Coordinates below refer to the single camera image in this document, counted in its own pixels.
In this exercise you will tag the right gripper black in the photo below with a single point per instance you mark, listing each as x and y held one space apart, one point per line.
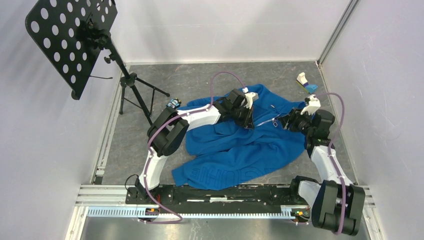
291 119

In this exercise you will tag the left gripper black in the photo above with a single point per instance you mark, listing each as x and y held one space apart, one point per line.
247 122

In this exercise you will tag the blue zip-up jacket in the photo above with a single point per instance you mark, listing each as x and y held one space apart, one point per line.
225 154

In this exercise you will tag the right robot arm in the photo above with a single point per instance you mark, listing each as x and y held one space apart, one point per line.
336 203

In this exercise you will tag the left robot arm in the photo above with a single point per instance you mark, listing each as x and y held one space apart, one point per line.
167 132

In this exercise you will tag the white blue toy block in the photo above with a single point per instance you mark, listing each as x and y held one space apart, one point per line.
302 80

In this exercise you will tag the small blue toy robot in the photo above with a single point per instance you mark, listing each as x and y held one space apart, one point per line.
174 103

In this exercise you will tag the black perforated music stand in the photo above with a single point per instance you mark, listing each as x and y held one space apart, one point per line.
72 34

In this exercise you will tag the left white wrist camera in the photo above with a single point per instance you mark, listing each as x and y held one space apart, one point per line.
250 97

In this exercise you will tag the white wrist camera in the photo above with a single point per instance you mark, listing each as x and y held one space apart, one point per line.
312 104
250 97

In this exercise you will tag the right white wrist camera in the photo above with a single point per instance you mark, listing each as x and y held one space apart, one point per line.
312 104

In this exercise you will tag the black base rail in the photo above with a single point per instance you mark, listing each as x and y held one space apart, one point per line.
243 198

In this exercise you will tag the white toothed cable tray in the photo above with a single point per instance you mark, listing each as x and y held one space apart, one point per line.
285 213

